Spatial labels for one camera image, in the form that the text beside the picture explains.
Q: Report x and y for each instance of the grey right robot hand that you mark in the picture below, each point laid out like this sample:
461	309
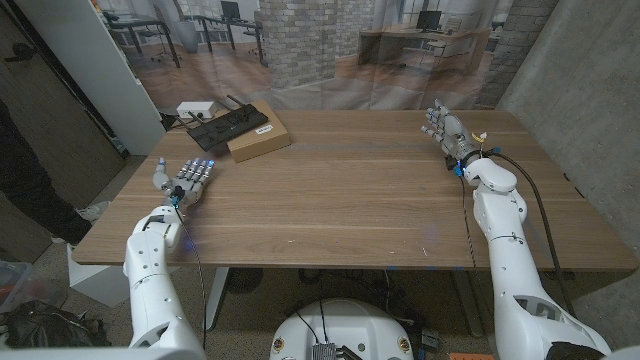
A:
455	135

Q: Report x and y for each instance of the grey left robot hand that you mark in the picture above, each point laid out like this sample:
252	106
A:
187	182

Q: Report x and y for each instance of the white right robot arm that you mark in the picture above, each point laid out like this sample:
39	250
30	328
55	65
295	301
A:
505	260

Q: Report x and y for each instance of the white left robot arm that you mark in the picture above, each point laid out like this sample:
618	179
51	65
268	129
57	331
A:
150	280

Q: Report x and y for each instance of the brown cardboard packing box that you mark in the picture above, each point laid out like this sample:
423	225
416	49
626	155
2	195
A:
260	140

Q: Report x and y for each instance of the yellow white wrist tag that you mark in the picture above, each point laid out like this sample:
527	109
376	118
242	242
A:
481	137

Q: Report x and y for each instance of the small white plastic device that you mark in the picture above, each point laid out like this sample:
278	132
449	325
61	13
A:
195	108

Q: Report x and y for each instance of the white sneaker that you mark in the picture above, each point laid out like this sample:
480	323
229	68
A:
95	211

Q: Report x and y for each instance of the black round fan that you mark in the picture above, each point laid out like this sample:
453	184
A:
245	280

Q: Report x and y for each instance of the white table leg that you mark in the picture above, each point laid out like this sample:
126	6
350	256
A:
217	295

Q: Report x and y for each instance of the dark brown wooden door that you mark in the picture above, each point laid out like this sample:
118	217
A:
50	125

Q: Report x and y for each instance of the white cabinet panel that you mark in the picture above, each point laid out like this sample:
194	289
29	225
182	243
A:
95	65

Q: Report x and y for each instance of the person in dark trousers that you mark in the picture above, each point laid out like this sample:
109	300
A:
25	190

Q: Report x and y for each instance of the grey table leg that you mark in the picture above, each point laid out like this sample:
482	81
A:
467	300

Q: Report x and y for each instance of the printed office backdrop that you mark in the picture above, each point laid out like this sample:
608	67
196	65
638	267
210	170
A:
310	50

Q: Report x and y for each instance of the clear plastic bin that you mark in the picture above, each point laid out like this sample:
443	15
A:
20	285

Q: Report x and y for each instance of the black bag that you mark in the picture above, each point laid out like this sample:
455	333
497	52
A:
50	327

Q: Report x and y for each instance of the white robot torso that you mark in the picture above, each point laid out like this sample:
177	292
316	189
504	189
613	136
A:
345	325

